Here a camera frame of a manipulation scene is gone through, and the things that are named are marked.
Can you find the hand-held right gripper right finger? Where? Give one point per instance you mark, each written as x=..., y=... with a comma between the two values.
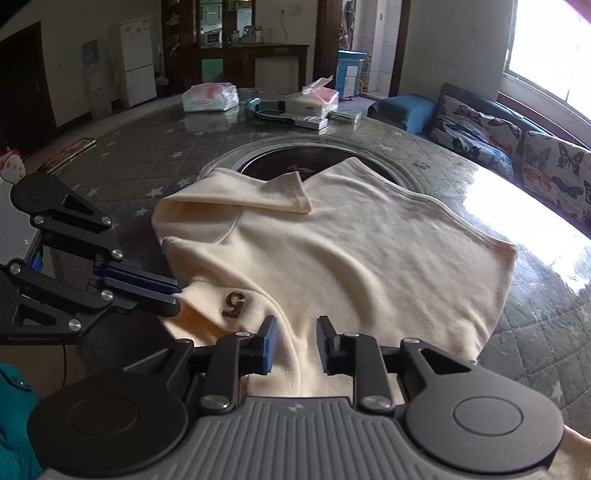
x=327, y=353

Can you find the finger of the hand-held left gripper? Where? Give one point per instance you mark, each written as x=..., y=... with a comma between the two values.
x=147, y=305
x=138, y=284

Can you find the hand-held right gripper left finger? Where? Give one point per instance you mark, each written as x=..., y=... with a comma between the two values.
x=270, y=346

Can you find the cream shirt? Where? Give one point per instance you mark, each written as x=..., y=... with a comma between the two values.
x=360, y=263

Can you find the white cartoon cat toy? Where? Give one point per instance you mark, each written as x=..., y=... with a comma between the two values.
x=11, y=167

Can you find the stack of books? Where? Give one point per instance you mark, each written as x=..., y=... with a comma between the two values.
x=69, y=154

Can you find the grey star quilted table cover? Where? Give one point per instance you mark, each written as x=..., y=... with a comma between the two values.
x=138, y=152

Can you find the dark wooden door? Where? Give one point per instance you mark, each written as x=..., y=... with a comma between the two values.
x=27, y=87

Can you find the teal knit garment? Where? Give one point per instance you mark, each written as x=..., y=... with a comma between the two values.
x=16, y=424

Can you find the pink white tissue pack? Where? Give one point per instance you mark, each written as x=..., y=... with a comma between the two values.
x=311, y=101
x=207, y=98

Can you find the white fridge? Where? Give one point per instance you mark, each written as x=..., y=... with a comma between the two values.
x=137, y=60

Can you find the blue curved device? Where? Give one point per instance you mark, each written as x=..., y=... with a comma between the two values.
x=258, y=108

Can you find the white flat box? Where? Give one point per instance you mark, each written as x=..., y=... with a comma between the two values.
x=310, y=122

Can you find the green packet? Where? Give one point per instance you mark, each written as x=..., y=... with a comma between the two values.
x=345, y=116

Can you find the dark wooden cabinet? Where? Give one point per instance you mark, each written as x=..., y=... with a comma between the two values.
x=240, y=62

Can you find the microwave oven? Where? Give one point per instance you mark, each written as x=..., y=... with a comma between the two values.
x=212, y=38

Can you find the blue sofa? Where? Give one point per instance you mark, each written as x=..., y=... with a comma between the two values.
x=406, y=108

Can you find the butterfly print pillow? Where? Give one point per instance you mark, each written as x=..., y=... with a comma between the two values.
x=561, y=173
x=475, y=134

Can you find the blue plastic drawer cabinet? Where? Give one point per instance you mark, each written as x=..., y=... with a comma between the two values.
x=350, y=74

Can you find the window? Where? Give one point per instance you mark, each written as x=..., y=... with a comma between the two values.
x=549, y=41

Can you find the wooden door frame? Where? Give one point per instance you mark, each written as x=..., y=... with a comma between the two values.
x=399, y=46

